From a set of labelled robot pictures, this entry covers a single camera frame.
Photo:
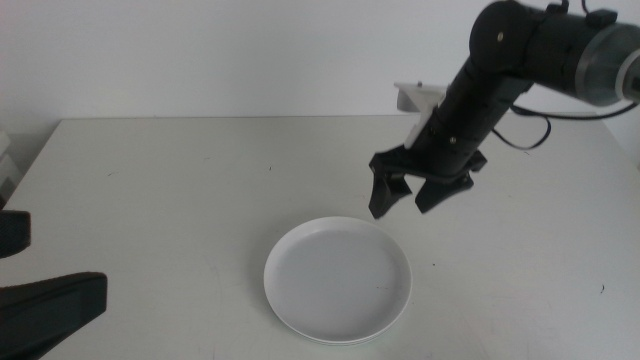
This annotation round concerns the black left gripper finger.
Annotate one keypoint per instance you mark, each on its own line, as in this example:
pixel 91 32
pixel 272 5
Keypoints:
pixel 45 310
pixel 12 234

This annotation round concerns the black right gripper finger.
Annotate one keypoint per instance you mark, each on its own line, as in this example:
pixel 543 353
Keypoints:
pixel 442 192
pixel 387 192

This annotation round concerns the white shallow bowl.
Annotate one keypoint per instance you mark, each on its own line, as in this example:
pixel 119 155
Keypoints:
pixel 337 280

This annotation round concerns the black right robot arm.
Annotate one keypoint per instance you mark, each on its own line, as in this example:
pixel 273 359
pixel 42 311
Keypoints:
pixel 560 45

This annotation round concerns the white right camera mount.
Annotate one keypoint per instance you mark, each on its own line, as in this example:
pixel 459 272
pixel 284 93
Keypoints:
pixel 425 100

